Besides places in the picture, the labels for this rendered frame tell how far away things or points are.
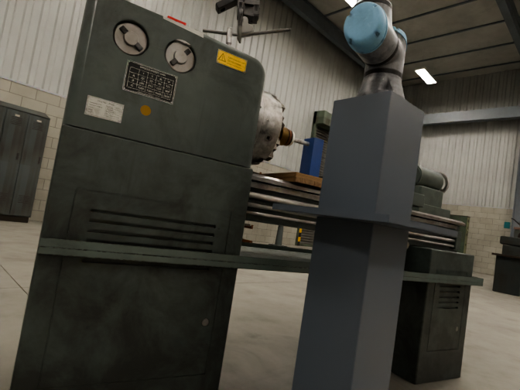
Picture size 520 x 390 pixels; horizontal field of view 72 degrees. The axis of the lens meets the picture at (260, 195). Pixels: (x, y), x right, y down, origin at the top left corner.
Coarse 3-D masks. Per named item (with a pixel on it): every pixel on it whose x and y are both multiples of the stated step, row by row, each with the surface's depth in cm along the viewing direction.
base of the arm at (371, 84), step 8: (368, 72) 111; (376, 72) 108; (384, 72) 107; (392, 72) 107; (400, 72) 109; (368, 80) 109; (376, 80) 107; (384, 80) 107; (392, 80) 107; (400, 80) 109; (360, 88) 112; (368, 88) 108; (376, 88) 106; (384, 88) 107; (392, 88) 106; (400, 88) 108
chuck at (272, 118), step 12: (264, 96) 143; (264, 108) 140; (276, 108) 144; (264, 120) 140; (276, 120) 142; (264, 132) 141; (276, 132) 143; (264, 144) 143; (252, 156) 147; (264, 156) 148
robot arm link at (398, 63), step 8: (400, 32) 108; (400, 40) 108; (400, 48) 107; (392, 56) 106; (400, 56) 108; (368, 64) 109; (376, 64) 107; (384, 64) 107; (392, 64) 108; (400, 64) 109
